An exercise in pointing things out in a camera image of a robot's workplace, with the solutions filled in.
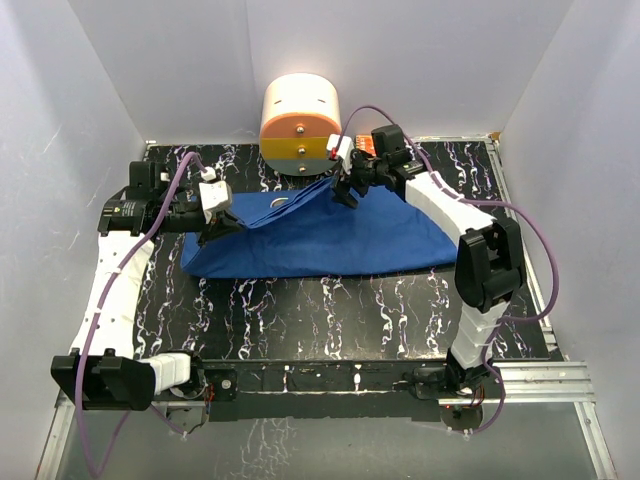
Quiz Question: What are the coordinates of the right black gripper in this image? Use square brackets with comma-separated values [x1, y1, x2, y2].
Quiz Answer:
[331, 152, 388, 208]

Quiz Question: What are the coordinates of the blue surgical cloth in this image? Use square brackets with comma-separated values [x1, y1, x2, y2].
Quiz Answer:
[181, 179, 457, 279]

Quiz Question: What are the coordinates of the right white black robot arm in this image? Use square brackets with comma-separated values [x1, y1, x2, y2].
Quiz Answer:
[326, 124, 526, 397]

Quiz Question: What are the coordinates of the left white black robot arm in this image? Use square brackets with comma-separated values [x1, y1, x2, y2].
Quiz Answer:
[50, 152, 243, 411]

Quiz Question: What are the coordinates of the small orange spiral notebook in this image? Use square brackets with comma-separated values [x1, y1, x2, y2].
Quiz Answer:
[354, 135, 376, 155]

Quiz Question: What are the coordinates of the steel instrument tray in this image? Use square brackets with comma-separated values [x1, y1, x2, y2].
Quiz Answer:
[269, 197, 290, 209]

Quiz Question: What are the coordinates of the round three-drawer storage box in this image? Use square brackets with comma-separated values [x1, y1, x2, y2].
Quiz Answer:
[259, 73, 342, 176]

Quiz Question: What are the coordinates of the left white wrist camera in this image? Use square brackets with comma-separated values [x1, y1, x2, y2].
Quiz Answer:
[199, 167, 232, 214]

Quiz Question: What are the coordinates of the aluminium frame rail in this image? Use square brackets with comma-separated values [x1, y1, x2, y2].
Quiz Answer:
[38, 361, 618, 479]

